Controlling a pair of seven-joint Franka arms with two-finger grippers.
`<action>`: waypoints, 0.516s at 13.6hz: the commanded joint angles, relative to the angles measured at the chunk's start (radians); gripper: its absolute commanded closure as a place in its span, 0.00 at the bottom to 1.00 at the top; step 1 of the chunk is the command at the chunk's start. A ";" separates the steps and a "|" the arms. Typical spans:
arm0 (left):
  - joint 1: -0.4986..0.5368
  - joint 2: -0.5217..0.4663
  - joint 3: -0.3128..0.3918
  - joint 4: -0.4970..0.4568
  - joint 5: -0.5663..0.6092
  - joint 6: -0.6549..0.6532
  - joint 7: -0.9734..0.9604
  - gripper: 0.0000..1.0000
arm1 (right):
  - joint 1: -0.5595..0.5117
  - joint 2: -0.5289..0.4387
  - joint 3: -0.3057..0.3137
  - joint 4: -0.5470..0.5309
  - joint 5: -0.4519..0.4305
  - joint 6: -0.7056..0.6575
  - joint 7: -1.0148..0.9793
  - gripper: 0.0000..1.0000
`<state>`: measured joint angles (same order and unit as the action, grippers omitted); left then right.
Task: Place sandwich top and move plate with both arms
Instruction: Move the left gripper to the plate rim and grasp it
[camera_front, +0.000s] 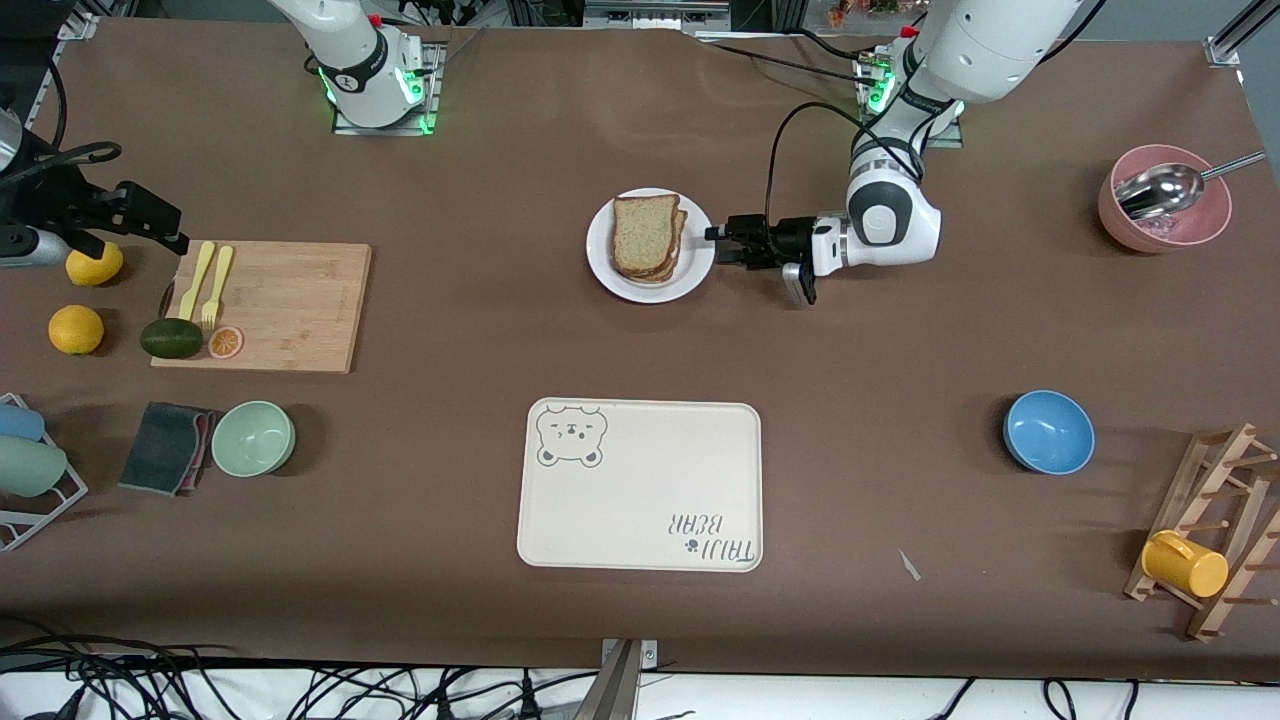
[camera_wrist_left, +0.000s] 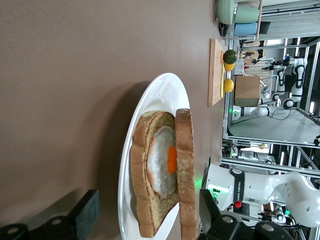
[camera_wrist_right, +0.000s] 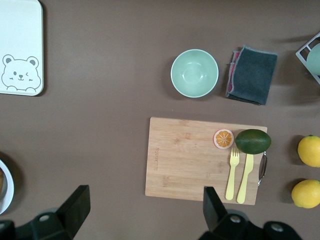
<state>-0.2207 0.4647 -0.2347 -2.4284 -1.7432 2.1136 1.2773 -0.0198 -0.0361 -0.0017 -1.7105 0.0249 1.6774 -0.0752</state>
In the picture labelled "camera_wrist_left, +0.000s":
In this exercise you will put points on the pale green bowl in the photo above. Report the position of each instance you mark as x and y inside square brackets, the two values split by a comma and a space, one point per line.
[223, 11]

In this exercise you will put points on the wooden cutting board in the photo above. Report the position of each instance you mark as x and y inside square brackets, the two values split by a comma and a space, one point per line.
[215, 75]

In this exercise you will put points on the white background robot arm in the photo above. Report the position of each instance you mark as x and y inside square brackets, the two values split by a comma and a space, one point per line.
[298, 75]

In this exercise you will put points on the white round plate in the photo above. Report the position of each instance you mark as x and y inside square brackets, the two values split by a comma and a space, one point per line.
[162, 92]

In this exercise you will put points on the yellow lemon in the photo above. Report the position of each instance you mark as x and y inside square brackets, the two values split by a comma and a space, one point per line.
[229, 67]
[228, 85]

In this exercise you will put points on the aluminium cage frame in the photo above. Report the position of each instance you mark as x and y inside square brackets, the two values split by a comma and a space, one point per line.
[272, 142]

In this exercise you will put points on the yellow plastic fork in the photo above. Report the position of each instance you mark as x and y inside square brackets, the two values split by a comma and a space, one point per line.
[222, 82]

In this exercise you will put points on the pale green cup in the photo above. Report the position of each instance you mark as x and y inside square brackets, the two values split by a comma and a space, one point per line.
[247, 14]

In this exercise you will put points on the plain toast bread slice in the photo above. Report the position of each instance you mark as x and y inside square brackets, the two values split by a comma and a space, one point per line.
[186, 155]

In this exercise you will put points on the wooden box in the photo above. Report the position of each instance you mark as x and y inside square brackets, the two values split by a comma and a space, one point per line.
[247, 90]

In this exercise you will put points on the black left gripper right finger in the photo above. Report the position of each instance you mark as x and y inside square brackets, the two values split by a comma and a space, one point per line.
[208, 207]

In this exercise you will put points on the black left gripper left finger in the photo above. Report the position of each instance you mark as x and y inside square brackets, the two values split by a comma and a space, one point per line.
[87, 210]

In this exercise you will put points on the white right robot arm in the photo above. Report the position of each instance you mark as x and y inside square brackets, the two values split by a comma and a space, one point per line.
[287, 195]

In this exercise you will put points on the dark green avocado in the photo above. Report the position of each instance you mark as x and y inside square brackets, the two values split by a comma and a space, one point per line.
[230, 56]

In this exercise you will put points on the blue cup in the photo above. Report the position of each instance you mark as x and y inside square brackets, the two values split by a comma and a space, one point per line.
[246, 29]

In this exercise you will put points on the fried egg toy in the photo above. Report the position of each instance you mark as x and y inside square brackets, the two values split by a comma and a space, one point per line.
[160, 160]

